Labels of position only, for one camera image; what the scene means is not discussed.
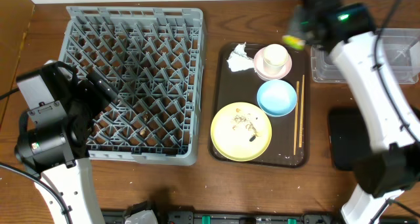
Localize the green snack wrapper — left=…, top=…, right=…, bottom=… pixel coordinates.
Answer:
left=282, top=35, right=306, bottom=51

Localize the pink plastic bowl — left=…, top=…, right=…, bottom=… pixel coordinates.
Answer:
left=253, top=47, right=292, bottom=81

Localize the white napkin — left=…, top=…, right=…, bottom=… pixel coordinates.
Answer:
left=226, top=43, right=254, bottom=72

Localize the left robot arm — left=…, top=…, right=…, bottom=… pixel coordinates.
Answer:
left=14, top=61, right=118, bottom=223

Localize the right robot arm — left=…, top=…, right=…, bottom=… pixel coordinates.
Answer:
left=289, top=0, right=419, bottom=223

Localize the grey dishwasher rack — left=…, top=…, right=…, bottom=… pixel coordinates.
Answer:
left=59, top=6, right=206, bottom=166

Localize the cream plastic cup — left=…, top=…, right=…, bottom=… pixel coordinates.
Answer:
left=262, top=44, right=289, bottom=75

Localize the left wooden chopstick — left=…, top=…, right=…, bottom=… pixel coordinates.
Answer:
left=293, top=81, right=300, bottom=156

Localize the wooden chopstick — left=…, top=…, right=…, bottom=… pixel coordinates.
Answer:
left=293, top=81, right=300, bottom=156
left=299, top=75, right=305, bottom=148

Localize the clear plastic bin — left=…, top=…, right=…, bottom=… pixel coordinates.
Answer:
left=310, top=28, right=419, bottom=84

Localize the right wooden chopstick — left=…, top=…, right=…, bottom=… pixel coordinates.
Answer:
left=299, top=75, right=305, bottom=148

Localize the light blue bowl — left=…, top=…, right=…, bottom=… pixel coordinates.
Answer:
left=257, top=79, right=297, bottom=117

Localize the dark brown tray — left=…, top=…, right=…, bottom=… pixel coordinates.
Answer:
left=208, top=42, right=310, bottom=169

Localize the black bin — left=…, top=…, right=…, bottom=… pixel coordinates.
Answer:
left=327, top=108, right=373, bottom=171

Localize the yellow plate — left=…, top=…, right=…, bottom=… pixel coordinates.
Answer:
left=210, top=102, right=272, bottom=162

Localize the cardboard wall panel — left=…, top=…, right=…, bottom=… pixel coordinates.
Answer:
left=0, top=0, right=36, bottom=126

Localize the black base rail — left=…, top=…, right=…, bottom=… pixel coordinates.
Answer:
left=101, top=200, right=420, bottom=224

